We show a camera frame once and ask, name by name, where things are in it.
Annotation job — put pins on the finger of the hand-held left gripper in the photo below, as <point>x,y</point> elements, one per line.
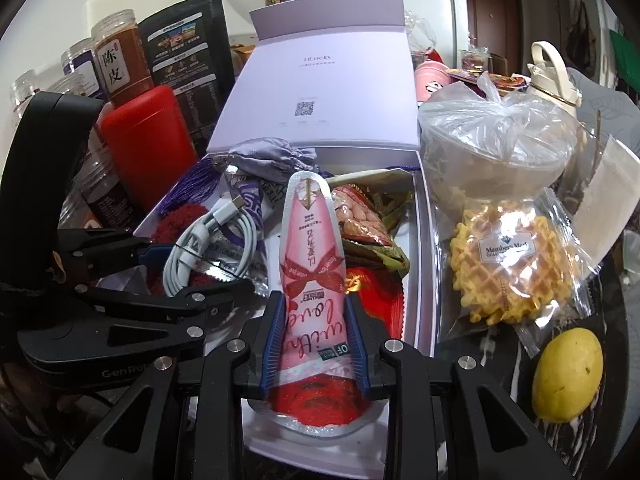
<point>150,256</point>
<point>150,330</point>

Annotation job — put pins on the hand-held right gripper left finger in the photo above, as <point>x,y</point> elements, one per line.
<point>272,340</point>

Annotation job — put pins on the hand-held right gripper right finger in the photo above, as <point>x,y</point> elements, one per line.
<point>357,345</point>

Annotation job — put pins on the red fluffy pouch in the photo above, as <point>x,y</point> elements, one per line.
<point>177,222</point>

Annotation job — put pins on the red gold candy packet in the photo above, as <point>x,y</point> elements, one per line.
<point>375,300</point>

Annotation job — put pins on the purple tassel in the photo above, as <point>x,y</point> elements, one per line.
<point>195,180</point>

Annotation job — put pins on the pink printed pouch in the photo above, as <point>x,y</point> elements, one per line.
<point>312,260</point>

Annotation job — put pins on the peanut snack packet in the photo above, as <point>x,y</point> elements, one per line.
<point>360,215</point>

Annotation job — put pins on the green triangular snack packet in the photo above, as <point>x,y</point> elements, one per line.
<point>395,210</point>

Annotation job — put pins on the lavender gift box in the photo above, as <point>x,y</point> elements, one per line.
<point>310,75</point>

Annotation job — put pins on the red canister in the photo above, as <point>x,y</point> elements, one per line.
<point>147,145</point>

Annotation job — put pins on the group of clear spice jars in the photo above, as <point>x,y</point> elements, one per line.
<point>122,60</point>

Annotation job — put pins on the waffle packet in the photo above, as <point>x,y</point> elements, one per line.
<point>510,270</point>

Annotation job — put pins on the black printed pouch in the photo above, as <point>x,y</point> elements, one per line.
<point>190,60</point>

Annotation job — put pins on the yellow lemon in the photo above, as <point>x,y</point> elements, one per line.
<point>567,375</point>

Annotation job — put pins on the clear plastic bag with bowl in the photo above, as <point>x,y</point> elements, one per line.
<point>495,140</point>

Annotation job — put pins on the purple instant noodle bowl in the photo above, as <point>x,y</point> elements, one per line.
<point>500,81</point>

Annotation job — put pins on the glass snack jar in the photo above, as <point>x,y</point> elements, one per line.
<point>475,60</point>

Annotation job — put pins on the cream jug kettle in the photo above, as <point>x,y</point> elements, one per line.
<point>552,75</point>

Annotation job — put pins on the grey leaf-pattern chair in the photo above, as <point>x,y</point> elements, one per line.
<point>607,105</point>

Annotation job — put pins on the white fridge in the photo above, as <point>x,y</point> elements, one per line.
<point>425,5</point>

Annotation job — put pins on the brown door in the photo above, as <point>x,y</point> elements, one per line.
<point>492,20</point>

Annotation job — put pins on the dark hanging bag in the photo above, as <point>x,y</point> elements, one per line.
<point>582,40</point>

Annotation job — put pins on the green tote bag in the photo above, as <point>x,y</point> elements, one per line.
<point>621,60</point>

